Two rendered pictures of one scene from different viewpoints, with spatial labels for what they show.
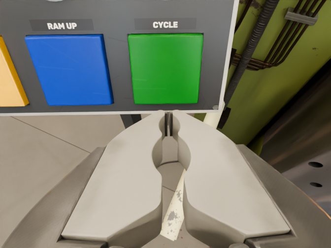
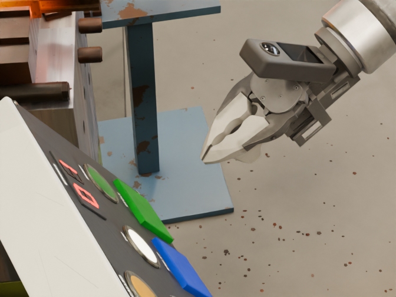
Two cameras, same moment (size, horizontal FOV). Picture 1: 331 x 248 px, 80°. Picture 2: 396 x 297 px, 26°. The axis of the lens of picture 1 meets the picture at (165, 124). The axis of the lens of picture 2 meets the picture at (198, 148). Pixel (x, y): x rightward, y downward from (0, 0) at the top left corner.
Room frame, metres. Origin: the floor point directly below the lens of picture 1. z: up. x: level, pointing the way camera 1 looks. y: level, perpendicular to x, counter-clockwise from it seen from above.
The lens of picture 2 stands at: (0.40, 0.60, 1.82)
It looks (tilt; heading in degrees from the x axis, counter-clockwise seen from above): 47 degrees down; 242
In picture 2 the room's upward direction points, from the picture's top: straight up
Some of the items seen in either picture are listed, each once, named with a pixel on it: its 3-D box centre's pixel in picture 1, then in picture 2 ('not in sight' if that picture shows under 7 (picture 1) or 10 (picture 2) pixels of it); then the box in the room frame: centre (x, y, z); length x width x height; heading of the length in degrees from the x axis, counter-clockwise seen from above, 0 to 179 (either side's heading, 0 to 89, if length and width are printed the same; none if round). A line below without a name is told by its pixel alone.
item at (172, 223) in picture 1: (197, 157); not in sight; (0.19, -0.09, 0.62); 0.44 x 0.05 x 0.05; 156
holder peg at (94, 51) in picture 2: not in sight; (90, 55); (0.04, -0.44, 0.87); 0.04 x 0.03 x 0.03; 156
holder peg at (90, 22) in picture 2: not in sight; (90, 25); (0.01, -0.51, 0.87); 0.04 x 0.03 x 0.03; 156
